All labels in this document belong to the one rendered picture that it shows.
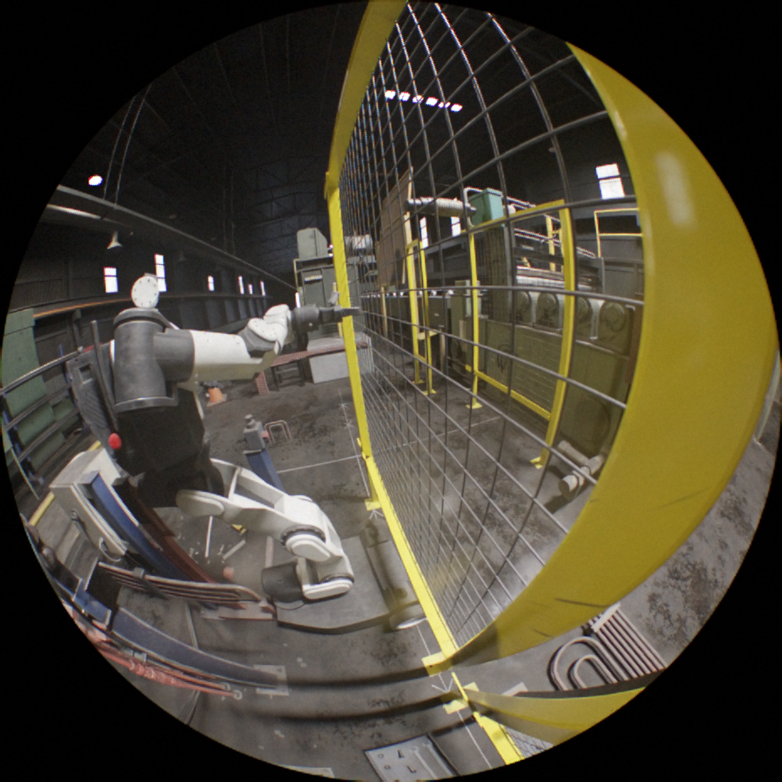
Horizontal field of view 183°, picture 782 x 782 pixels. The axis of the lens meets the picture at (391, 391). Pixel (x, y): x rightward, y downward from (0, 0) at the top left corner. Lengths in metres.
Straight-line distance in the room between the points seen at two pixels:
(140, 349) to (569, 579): 0.48
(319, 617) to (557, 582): 1.09
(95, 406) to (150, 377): 0.24
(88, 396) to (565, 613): 0.69
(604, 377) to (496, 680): 1.93
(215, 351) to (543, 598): 0.50
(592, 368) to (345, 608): 2.13
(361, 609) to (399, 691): 0.45
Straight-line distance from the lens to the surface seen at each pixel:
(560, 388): 1.73
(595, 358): 2.05
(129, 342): 0.41
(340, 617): 1.16
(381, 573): 1.18
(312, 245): 4.65
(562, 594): 0.16
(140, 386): 0.39
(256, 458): 1.52
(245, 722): 1.52
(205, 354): 0.44
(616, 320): 1.98
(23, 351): 8.94
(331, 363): 3.84
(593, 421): 2.12
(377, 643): 1.28
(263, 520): 0.75
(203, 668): 0.96
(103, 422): 0.61
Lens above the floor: 1.26
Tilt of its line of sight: 23 degrees down
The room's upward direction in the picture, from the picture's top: 6 degrees counter-clockwise
